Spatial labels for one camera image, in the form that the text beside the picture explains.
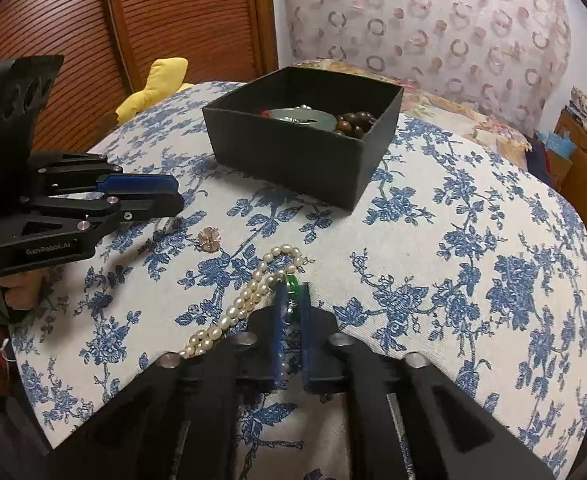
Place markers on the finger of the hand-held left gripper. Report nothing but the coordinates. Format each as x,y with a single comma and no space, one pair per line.
138,184
143,207

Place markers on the person's left hand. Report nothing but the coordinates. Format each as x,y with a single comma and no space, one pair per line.
23,292

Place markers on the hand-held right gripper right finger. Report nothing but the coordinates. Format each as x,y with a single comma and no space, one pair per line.
306,340

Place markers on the blue floral blanket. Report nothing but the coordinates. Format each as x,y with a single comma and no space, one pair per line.
448,210

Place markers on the wooden louvered wardrobe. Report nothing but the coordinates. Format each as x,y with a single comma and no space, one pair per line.
173,20

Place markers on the flower hair comb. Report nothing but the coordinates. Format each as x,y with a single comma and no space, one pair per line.
211,240

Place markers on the yellow plush toy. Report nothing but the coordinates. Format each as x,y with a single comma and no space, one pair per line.
163,80

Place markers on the pink floral bedsheet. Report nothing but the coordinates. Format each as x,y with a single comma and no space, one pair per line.
483,125

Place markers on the green jade pendant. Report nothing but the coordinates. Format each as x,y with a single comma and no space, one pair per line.
291,285

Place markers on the pale green jade bangle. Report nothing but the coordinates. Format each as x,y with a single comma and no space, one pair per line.
318,119

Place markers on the black cardboard box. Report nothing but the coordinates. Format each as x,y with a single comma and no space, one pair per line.
293,170

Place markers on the patterned cushion headboard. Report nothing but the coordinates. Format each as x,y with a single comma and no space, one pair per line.
423,25

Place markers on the blue bag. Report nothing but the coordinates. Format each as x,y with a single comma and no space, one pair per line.
556,144

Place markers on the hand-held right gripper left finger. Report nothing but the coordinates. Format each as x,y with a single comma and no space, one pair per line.
278,330

